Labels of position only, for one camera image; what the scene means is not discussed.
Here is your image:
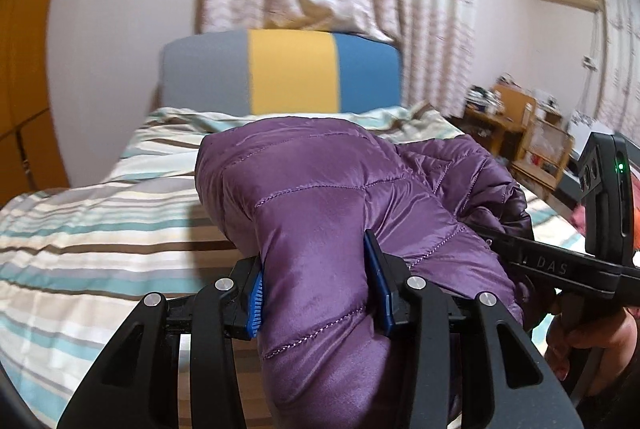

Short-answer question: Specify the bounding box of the wooden board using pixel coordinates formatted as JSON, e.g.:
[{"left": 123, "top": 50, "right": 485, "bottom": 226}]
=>
[{"left": 492, "top": 84, "right": 537, "bottom": 126}]

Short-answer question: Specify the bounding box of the wooden rattan rack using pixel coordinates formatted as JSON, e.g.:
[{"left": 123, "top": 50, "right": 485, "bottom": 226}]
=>
[{"left": 512, "top": 114, "right": 576, "bottom": 192}]

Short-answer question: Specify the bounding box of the wooden desk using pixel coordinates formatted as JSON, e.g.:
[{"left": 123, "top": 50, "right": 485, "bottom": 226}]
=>
[{"left": 462, "top": 106, "right": 516, "bottom": 160}]

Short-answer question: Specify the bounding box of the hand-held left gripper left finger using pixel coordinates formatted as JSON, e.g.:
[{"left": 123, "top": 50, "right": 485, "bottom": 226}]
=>
[{"left": 57, "top": 268, "right": 265, "bottom": 429}]

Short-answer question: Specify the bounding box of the wooden wardrobe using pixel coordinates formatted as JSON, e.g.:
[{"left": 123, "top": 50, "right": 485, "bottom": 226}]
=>
[{"left": 0, "top": 0, "right": 76, "bottom": 210}]

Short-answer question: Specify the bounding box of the grey yellow blue headboard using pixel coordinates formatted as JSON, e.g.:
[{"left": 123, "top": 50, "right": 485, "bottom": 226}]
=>
[{"left": 157, "top": 29, "right": 405, "bottom": 116}]

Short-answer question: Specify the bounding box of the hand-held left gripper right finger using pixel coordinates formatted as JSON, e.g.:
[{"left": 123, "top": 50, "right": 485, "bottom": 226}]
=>
[{"left": 362, "top": 229, "right": 583, "bottom": 429}]

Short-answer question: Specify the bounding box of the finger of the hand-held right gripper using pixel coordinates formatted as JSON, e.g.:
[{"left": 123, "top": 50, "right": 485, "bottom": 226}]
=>
[{"left": 470, "top": 221, "right": 588, "bottom": 260}]

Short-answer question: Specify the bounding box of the striped bed cover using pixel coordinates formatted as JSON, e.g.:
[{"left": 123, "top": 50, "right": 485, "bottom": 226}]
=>
[{"left": 0, "top": 105, "right": 591, "bottom": 429}]

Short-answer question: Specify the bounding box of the person's right hand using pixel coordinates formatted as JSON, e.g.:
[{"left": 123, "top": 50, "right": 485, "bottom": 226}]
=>
[{"left": 545, "top": 304, "right": 640, "bottom": 385}]

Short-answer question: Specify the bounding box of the purple quilted jacket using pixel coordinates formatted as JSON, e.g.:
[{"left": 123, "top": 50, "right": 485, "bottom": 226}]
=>
[{"left": 194, "top": 116, "right": 556, "bottom": 429}]

